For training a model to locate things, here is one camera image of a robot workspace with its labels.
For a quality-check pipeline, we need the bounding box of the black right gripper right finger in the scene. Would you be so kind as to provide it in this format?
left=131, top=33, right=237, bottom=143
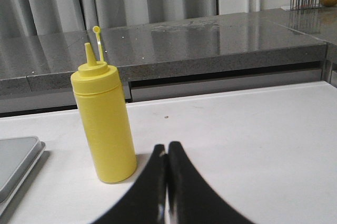
left=167, top=141, right=252, bottom=223

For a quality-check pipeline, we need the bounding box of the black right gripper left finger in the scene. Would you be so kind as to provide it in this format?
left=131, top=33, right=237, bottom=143
left=94, top=144, right=167, bottom=223

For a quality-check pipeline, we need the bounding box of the yellow squeeze bottle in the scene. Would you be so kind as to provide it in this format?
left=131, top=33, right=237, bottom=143
left=71, top=26, right=137, bottom=184

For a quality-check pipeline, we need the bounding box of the silver digital kitchen scale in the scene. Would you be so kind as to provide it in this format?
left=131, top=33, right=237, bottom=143
left=1, top=136, right=46, bottom=204

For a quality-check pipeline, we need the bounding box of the grey stone counter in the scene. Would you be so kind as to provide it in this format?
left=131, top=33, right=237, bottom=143
left=0, top=7, right=337, bottom=114

